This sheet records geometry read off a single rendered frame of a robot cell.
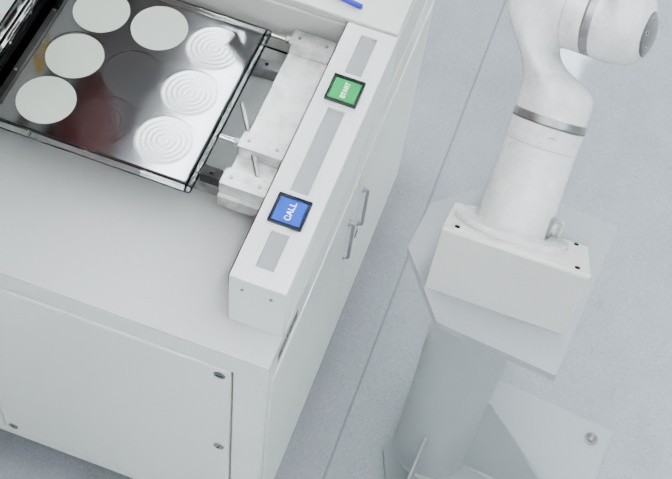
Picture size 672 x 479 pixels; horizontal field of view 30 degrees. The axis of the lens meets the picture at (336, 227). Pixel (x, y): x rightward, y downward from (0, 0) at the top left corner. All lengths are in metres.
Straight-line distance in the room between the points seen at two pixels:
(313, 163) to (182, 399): 0.49
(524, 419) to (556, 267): 1.02
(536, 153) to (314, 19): 0.50
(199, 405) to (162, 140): 0.47
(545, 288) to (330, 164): 0.39
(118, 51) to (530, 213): 0.77
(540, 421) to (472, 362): 0.65
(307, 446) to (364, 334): 0.31
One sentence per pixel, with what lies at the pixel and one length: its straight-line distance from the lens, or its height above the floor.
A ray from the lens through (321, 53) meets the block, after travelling 2.23.
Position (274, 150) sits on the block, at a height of 0.91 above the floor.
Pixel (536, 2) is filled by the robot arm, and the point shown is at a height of 1.19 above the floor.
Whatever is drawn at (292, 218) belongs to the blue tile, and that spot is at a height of 0.96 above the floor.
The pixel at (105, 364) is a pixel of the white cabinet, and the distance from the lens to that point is 2.22.
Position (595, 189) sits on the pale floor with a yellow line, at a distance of 3.29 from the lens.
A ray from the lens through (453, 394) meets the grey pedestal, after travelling 2.42.
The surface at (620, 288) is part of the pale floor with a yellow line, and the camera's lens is 3.15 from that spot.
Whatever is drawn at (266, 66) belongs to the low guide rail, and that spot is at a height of 0.85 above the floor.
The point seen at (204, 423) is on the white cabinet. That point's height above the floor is 0.52.
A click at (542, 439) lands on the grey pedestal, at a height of 0.01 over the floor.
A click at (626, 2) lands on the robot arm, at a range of 1.94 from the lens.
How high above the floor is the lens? 2.61
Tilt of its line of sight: 57 degrees down
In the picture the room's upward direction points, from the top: 9 degrees clockwise
